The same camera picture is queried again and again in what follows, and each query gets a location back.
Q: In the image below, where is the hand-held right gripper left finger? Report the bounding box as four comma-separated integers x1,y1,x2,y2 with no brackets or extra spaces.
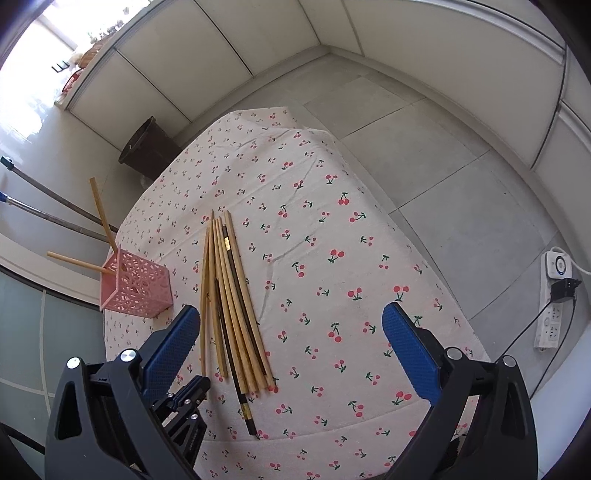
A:
45,304,201,480

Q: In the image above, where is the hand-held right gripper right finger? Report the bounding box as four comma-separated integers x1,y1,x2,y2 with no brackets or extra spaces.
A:
381,302,539,480

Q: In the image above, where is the dark chopstick with gold band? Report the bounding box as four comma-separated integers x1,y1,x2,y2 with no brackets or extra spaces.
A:
222,224,275,386
215,276,260,439

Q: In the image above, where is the pink perforated utensil holder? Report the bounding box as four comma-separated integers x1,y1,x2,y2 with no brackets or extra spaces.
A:
99,248,172,319

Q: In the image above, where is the bunch of wooden chopsticks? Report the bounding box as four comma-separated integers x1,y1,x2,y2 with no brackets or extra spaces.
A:
199,209,278,393

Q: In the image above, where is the light wooden chopstick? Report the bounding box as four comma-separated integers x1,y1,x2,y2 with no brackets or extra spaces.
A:
89,176,120,254
47,250,117,275

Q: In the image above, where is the white power strip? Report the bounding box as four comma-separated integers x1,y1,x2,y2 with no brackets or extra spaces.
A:
534,248,576,350

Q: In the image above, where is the glass door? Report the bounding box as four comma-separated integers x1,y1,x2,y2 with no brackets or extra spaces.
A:
0,231,109,480

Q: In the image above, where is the cherry print tablecloth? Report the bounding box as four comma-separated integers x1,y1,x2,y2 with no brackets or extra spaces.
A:
102,107,492,480

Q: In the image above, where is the black charger plug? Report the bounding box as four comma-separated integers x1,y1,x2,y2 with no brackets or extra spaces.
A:
551,277,583,304

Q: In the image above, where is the dark brown trash bin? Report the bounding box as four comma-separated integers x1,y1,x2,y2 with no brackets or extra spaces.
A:
117,116,182,182

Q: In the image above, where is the white kitchen base cabinet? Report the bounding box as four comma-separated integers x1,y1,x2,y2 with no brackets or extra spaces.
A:
67,0,329,151
299,0,591,185

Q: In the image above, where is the wicker basket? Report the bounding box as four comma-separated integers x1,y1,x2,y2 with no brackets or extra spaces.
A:
75,43,101,68

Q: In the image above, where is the black charger cable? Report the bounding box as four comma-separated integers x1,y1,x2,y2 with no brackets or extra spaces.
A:
501,295,578,402

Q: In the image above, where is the blue grip mop handle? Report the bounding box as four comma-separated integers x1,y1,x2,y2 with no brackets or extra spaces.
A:
0,191,112,243

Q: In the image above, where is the black tipped mop handle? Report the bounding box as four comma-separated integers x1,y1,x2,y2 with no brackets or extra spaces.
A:
0,157,120,234

